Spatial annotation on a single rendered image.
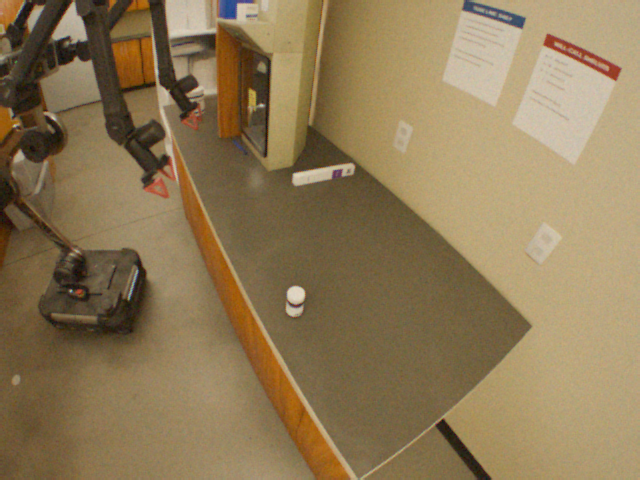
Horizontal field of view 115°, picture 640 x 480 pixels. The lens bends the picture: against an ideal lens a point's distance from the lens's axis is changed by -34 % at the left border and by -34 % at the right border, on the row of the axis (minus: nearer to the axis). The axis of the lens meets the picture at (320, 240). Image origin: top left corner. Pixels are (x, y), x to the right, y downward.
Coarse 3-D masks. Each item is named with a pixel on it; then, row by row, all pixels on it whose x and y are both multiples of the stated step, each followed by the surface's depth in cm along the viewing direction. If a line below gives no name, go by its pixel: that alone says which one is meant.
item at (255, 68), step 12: (252, 60) 101; (264, 60) 93; (252, 72) 104; (264, 72) 96; (252, 84) 107; (264, 84) 98; (264, 96) 101; (264, 108) 104; (264, 120) 107; (252, 132) 121; (264, 132) 110; (252, 144) 125; (264, 144) 113; (264, 156) 117
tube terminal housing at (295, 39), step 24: (288, 0) 78; (312, 0) 84; (288, 24) 84; (312, 24) 93; (288, 48) 90; (312, 48) 103; (288, 72) 96; (312, 72) 114; (288, 96) 103; (288, 120) 110; (288, 144) 118
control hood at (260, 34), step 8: (224, 24) 91; (232, 24) 83; (240, 24) 78; (248, 24) 78; (256, 24) 79; (264, 24) 81; (272, 24) 82; (240, 32) 85; (248, 32) 80; (256, 32) 81; (264, 32) 82; (272, 32) 84; (248, 40) 88; (256, 40) 83; (264, 40) 84; (272, 40) 85; (256, 48) 92; (264, 48) 86; (272, 48) 87
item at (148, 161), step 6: (150, 150) 81; (144, 156) 79; (150, 156) 80; (162, 156) 85; (138, 162) 79; (144, 162) 80; (150, 162) 81; (156, 162) 82; (144, 168) 81; (150, 168) 81; (156, 168) 81; (144, 174) 82; (150, 174) 80; (144, 180) 81
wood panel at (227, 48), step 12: (216, 12) 99; (216, 24) 103; (216, 36) 106; (228, 36) 107; (216, 48) 110; (228, 48) 111; (216, 60) 114; (228, 60) 115; (228, 72) 118; (228, 84) 122; (312, 84) 144; (228, 96) 126; (228, 108) 130; (228, 120) 134; (228, 132) 138; (240, 132) 142
